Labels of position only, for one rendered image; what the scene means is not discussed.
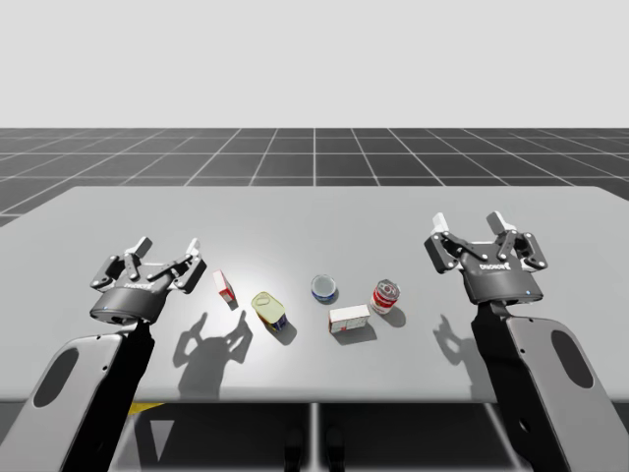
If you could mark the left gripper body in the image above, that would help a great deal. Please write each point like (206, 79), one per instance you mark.
(130, 297)

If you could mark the blue flat can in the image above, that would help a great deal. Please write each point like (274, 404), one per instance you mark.
(324, 288)

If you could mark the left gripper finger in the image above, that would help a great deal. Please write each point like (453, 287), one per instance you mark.
(120, 263)
(187, 270)

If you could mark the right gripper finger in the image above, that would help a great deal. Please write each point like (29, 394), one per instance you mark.
(447, 246)
(521, 246)

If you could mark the green and blue rectangular can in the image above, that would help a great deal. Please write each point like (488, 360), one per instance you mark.
(270, 310)

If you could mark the red and white can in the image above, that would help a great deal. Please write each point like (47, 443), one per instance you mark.
(384, 296)

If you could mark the red and white carton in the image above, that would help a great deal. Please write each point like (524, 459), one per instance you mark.
(350, 318)

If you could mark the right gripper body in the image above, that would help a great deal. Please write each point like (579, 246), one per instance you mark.
(498, 280)

